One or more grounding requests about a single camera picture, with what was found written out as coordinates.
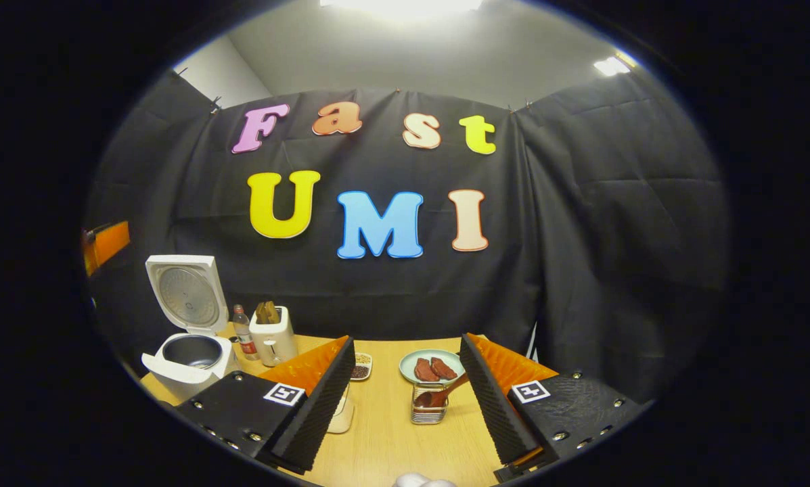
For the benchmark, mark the dark wooden spoon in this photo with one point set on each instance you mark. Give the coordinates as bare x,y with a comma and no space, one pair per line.
438,396

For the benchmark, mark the white divided bean dish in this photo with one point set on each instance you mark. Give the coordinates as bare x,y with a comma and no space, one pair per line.
362,368

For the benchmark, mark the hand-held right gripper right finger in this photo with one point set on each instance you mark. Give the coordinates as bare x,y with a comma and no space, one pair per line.
492,406

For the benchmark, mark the clear water bottle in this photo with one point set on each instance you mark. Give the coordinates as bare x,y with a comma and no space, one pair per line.
244,338

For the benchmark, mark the cream toaster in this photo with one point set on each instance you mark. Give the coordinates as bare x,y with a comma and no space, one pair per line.
276,341

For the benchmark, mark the white rice cooker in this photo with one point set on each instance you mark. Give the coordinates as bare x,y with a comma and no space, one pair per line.
188,297

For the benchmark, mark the light green plate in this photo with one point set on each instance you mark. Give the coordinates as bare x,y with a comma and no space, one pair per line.
408,365

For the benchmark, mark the clear container of rice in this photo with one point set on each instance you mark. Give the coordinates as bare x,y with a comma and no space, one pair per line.
342,416

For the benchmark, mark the large ceiling light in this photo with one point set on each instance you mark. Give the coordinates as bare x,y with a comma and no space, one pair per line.
401,5

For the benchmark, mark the clear chopstick holder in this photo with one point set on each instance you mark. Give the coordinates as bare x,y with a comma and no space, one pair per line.
428,414

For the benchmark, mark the small ceiling light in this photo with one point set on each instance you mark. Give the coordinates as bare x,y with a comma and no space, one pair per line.
611,65

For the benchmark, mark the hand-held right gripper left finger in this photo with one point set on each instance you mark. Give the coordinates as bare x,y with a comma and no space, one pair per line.
320,412

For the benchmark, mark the reddish meat piece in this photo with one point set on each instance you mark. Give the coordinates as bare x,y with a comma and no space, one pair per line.
444,368
425,370

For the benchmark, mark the brown bread slice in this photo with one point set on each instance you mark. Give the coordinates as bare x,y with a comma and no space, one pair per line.
273,312
261,314

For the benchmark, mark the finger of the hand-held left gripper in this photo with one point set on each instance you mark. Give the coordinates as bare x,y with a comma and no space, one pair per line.
110,243

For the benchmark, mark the black backdrop cloth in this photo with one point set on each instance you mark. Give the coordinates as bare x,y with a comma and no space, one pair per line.
580,237

